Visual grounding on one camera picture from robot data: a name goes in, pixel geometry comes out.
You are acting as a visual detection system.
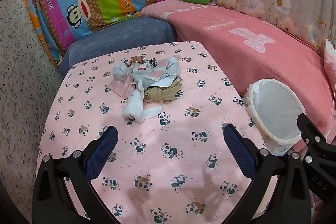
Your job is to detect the white lined trash bin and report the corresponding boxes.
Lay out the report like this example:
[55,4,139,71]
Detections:
[243,79,306,156]

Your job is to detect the pale pink cloth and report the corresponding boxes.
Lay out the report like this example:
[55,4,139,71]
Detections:
[108,75,135,98]

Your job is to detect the tan stocking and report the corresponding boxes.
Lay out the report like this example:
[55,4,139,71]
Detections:
[143,80,182,104]

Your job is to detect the brown hair scrunchie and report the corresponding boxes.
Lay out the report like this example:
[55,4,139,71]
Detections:
[126,55,145,67]

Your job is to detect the grey white sock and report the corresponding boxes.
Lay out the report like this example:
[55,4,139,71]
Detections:
[112,62,140,82]

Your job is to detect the pink floral pillow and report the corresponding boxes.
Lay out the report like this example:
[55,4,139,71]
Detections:
[323,40,336,90]

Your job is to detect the pink fleece blanket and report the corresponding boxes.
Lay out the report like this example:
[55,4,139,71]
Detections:
[141,0,335,143]

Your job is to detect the blue grey cushion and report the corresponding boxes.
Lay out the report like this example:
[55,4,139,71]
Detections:
[58,16,177,77]

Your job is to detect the pink panda print cloth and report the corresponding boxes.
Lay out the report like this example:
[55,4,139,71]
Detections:
[39,42,263,223]

